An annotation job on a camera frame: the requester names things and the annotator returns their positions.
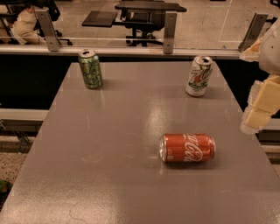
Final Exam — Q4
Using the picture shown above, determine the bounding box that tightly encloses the white 7up can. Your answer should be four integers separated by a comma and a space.
185, 56, 213, 97

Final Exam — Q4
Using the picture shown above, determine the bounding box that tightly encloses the black office chair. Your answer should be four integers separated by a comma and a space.
120, 10, 165, 47

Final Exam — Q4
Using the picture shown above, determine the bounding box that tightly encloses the metal bracket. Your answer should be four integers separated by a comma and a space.
238, 12, 269, 53
163, 11, 177, 54
35, 9, 61, 52

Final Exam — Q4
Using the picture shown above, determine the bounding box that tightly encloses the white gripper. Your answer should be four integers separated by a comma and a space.
240, 17, 280, 134

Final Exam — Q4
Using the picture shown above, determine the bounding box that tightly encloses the red coke can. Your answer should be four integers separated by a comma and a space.
159, 133, 216, 163

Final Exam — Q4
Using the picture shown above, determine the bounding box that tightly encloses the black side tablet table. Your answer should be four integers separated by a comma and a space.
81, 10, 117, 27

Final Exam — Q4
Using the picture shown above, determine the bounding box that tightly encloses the black desk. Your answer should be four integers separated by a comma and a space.
115, 1, 186, 12

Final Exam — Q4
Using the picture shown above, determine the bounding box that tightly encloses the middle metal bracket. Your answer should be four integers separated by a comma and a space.
163, 11, 177, 54

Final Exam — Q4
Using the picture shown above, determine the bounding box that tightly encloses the right metal bracket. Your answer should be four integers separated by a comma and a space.
238, 12, 269, 53

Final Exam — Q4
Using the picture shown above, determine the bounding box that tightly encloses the metal rail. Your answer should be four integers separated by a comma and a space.
0, 45, 241, 60

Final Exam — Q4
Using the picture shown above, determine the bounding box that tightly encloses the green soda can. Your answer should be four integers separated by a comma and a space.
78, 49, 103, 89

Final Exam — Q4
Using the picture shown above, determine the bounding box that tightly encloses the left metal bracket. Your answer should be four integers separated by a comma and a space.
35, 9, 61, 52

